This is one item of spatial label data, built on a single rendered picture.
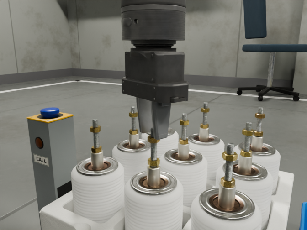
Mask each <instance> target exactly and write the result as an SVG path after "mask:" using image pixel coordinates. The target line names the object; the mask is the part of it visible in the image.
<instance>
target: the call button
mask: <svg viewBox="0 0 307 230"><path fill-rule="evenodd" d="M59 112H60V111H59V108H54V107H51V108H44V109H41V110H40V114H42V116H43V117H55V116H58V113H59Z"/></svg>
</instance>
